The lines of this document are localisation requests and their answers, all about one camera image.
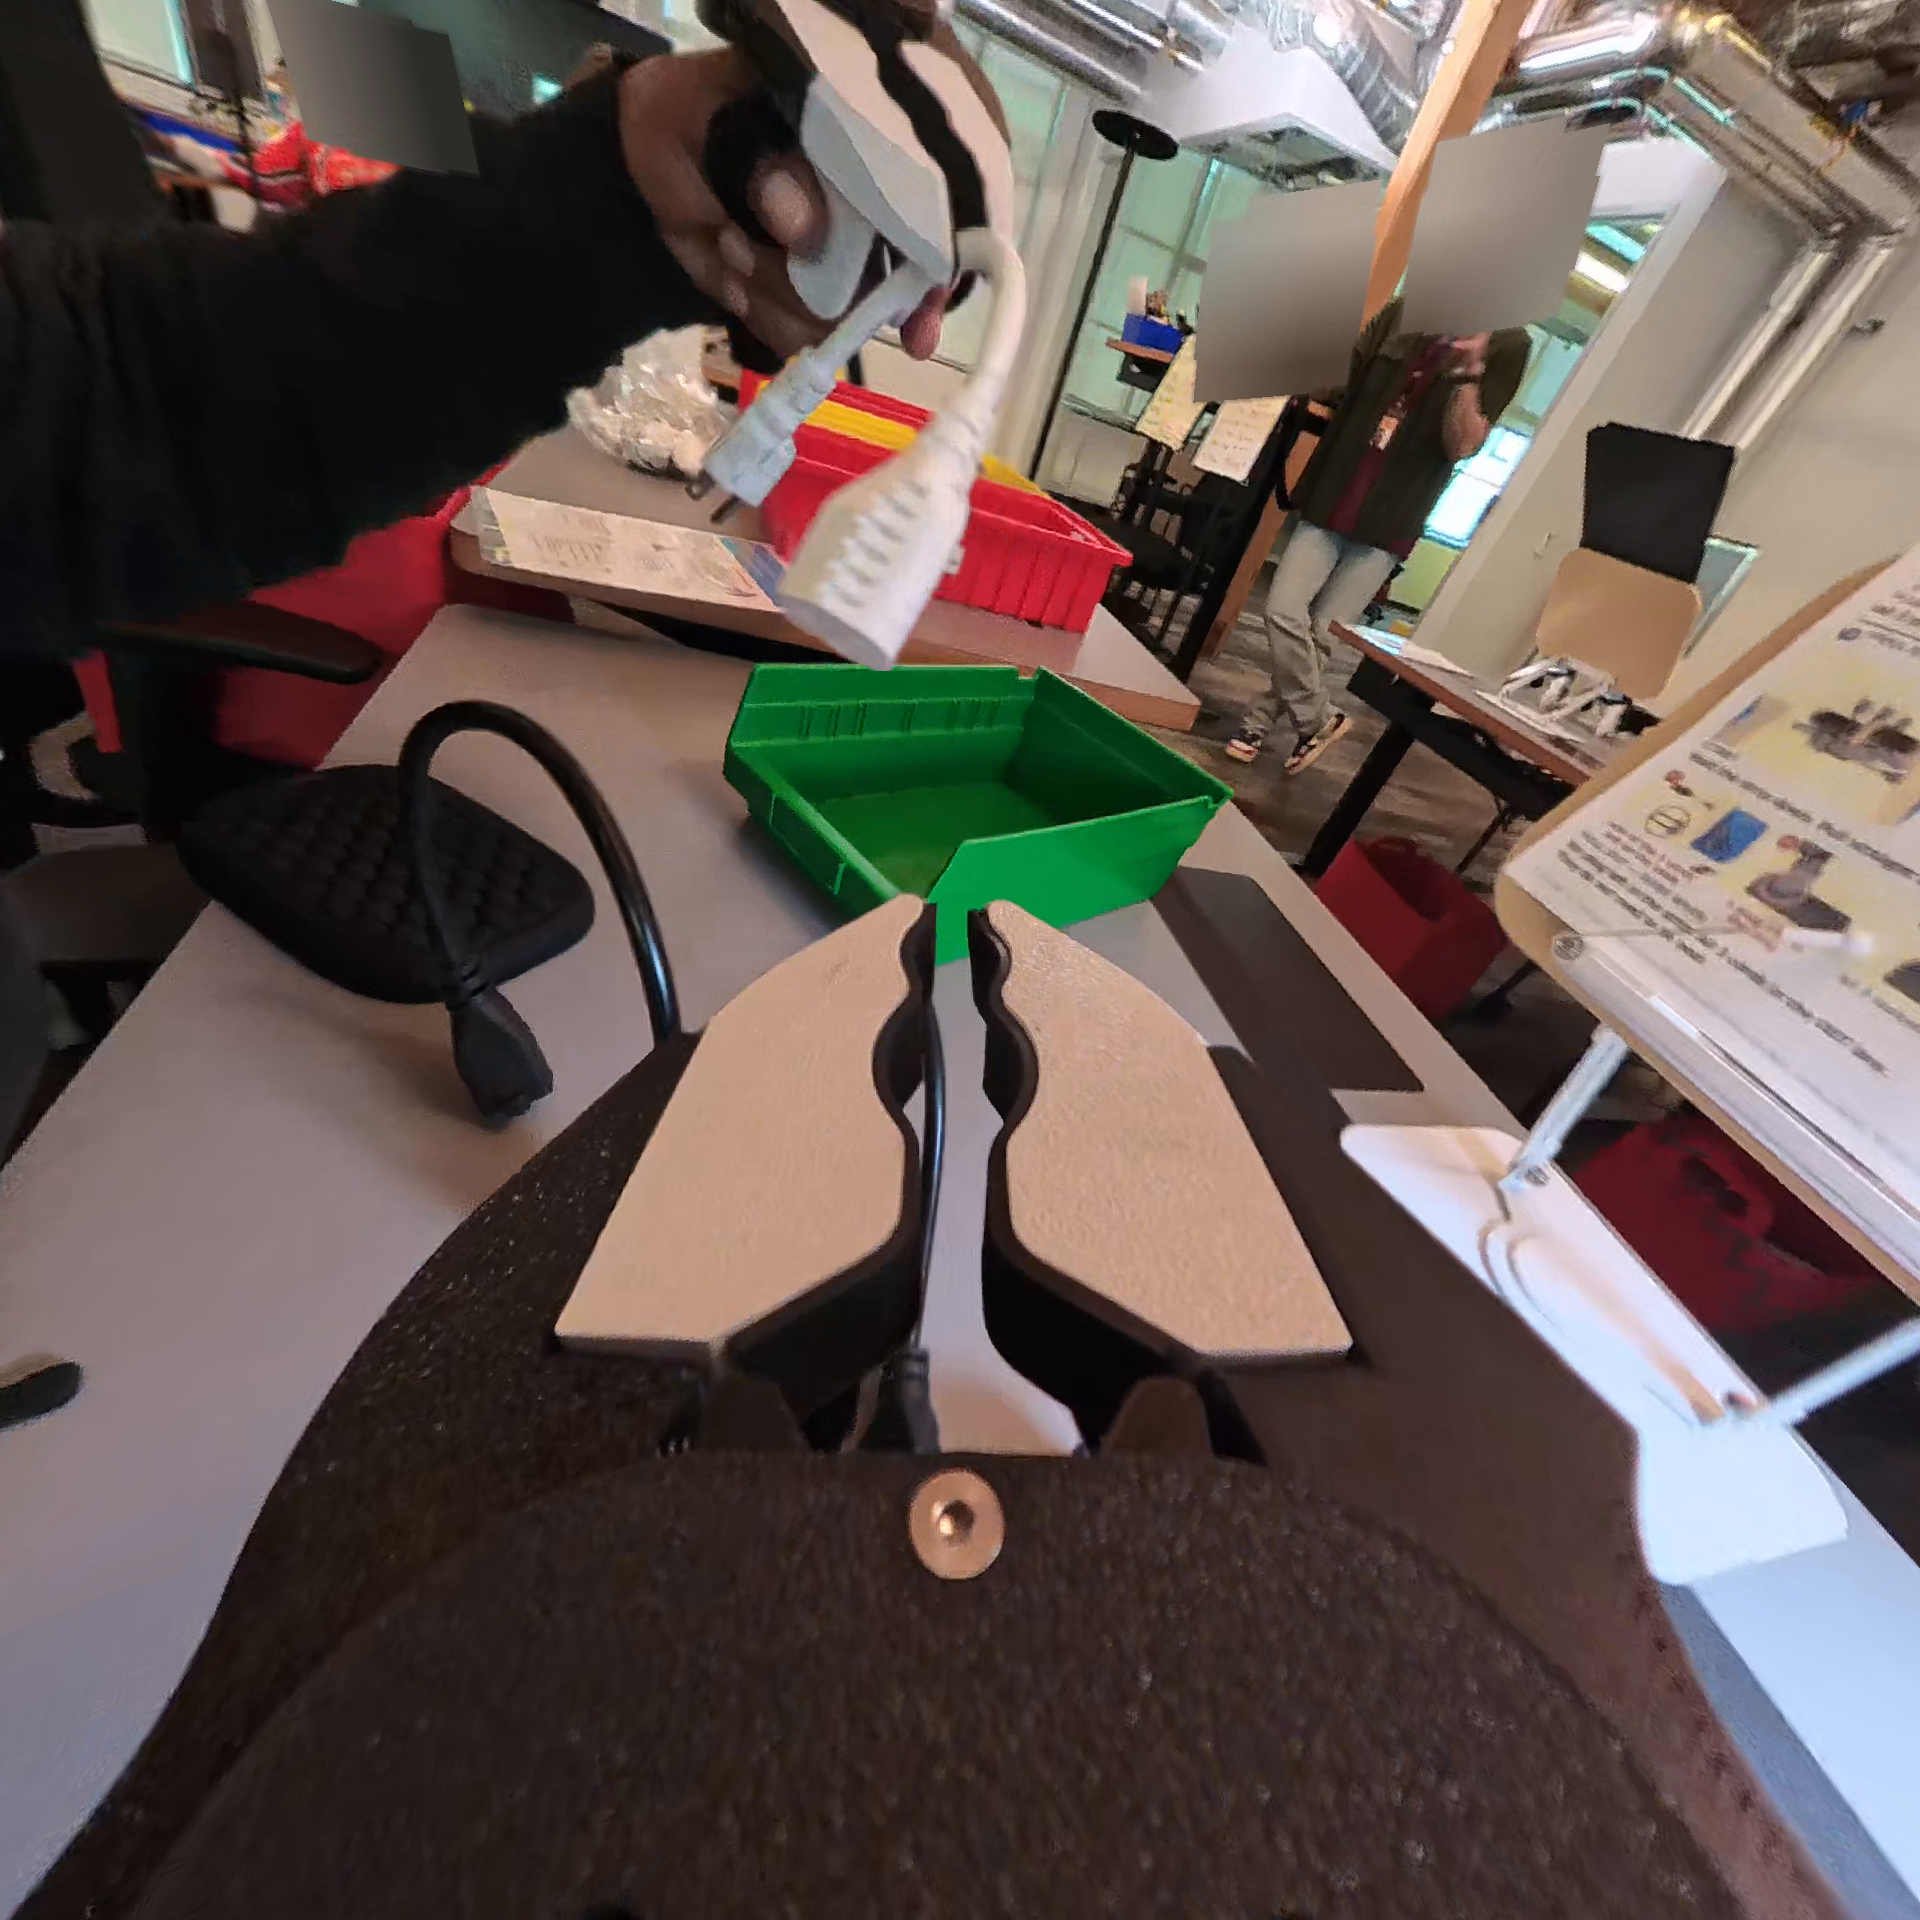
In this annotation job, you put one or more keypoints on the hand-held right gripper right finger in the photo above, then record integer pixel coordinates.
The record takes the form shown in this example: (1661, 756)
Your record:
(1156, 1185)

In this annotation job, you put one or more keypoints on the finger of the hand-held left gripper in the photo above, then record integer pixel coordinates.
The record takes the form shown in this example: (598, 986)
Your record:
(959, 119)
(878, 165)

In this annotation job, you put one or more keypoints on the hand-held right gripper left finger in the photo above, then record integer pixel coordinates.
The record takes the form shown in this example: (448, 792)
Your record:
(766, 1170)

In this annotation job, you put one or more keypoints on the green plastic bin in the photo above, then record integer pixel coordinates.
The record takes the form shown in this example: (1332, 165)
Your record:
(959, 809)

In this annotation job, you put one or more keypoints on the person's left forearm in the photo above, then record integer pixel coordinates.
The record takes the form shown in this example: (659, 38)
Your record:
(302, 343)

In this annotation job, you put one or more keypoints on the black floor lamp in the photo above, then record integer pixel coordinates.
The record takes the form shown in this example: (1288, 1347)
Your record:
(1109, 224)

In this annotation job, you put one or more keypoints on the clear bag of white parts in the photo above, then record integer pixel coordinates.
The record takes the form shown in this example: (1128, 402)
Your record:
(644, 399)

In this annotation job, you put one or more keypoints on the red floor bag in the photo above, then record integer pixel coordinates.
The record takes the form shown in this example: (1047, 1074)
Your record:
(1411, 916)

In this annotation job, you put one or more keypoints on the hanging paper sheets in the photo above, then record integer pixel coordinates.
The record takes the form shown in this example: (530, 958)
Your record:
(1217, 426)

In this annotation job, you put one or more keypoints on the red divided tote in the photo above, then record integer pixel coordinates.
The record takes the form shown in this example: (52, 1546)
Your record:
(1020, 555)

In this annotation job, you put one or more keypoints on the laminated paper sheet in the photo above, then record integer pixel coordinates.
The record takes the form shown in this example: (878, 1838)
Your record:
(602, 549)

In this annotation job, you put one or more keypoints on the wooden support beam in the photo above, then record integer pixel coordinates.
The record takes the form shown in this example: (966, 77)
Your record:
(1440, 135)

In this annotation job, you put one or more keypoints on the red floor crate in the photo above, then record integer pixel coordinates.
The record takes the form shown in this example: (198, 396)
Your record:
(1710, 1216)

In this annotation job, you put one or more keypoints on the wooden side table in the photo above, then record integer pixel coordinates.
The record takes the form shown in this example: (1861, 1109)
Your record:
(1440, 689)

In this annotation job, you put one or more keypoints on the red office chair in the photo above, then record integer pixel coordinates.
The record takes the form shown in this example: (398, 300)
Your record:
(374, 601)

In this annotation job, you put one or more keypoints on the white instruction sheet stand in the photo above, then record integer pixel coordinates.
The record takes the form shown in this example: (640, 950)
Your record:
(1770, 840)

